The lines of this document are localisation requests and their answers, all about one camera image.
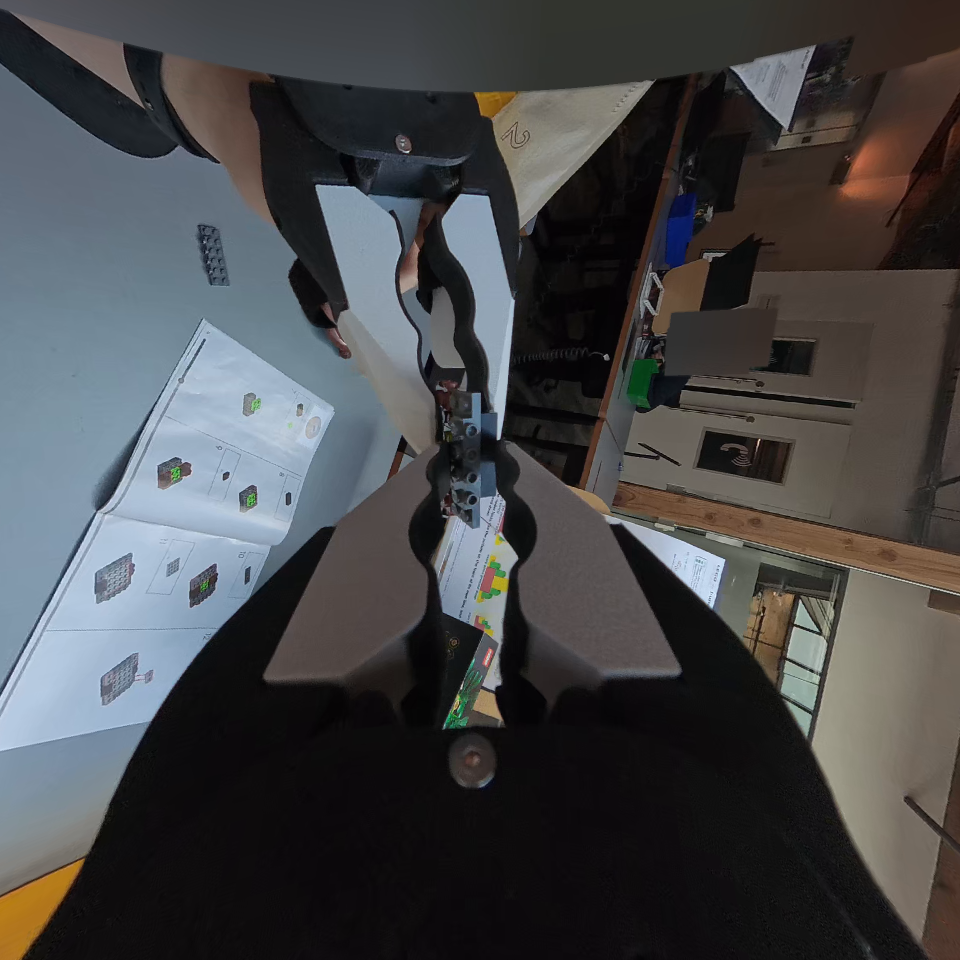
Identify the black bamboo set box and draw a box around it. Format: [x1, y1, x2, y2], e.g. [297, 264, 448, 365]
[438, 611, 502, 730]

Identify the black strap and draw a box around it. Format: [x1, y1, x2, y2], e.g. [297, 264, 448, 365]
[0, 11, 177, 160]

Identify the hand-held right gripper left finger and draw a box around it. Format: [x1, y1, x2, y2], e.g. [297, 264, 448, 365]
[261, 447, 445, 727]

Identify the beige paper bag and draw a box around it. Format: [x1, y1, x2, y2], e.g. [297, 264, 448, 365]
[491, 78, 657, 226]

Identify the black coiled cable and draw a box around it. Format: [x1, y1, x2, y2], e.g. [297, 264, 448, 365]
[510, 345, 609, 369]

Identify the printed instruction sheet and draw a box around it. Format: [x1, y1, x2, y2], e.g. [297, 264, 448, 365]
[438, 502, 729, 676]

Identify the grey desk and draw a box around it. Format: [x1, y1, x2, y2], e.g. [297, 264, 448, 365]
[0, 63, 421, 894]

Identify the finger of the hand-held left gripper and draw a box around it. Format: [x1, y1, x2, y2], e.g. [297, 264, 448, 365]
[416, 191, 519, 444]
[315, 183, 444, 455]

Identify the blue plastic bin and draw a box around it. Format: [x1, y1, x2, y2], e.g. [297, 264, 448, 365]
[667, 193, 702, 265]

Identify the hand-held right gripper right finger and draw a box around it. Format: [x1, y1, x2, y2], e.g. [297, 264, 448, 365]
[493, 442, 684, 727]

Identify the dark grey brick plate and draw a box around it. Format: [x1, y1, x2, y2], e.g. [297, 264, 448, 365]
[196, 222, 232, 288]

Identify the person's left hand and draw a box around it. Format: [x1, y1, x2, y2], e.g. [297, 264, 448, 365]
[159, 54, 361, 361]

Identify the white paper sheet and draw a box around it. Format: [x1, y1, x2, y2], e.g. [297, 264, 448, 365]
[727, 45, 819, 132]

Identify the black wristband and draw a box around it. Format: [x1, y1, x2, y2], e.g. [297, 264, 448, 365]
[122, 43, 220, 164]

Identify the instruction booklet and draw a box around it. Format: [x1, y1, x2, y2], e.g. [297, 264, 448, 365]
[0, 318, 336, 753]

